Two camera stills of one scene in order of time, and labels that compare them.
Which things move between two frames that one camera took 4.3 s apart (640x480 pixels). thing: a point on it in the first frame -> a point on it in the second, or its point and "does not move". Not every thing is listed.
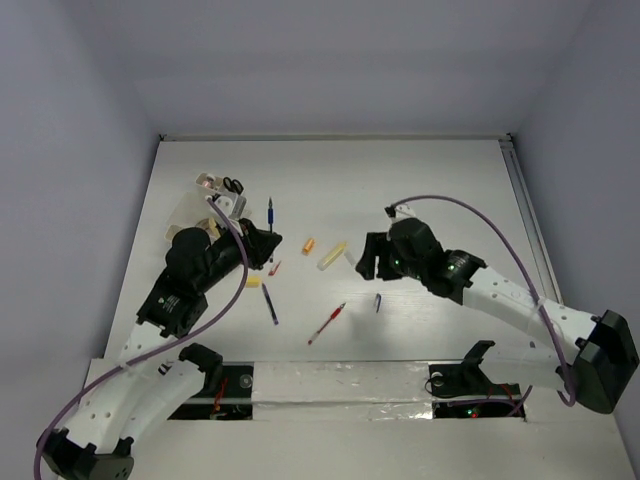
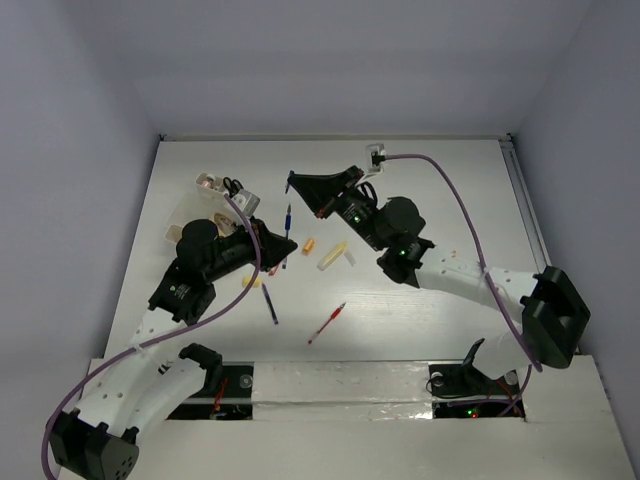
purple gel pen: [270, 304] does not move
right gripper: [377, 243] -> [322, 190]
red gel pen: [333, 316] does not move
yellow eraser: [253, 281] does not move
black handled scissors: [233, 185] does not move
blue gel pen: [270, 215] -> [288, 223]
